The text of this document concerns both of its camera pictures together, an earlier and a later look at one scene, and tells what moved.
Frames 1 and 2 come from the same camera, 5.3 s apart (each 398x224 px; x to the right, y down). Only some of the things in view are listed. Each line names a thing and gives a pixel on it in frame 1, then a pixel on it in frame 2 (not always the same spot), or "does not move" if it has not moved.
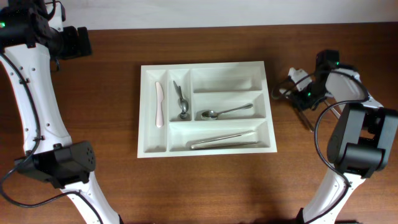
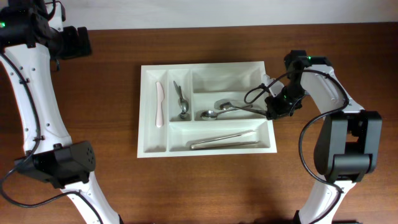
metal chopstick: [193, 142] does not move
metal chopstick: [199, 146] does not move
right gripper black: [300, 102] to [277, 110]
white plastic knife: [160, 98] does not move
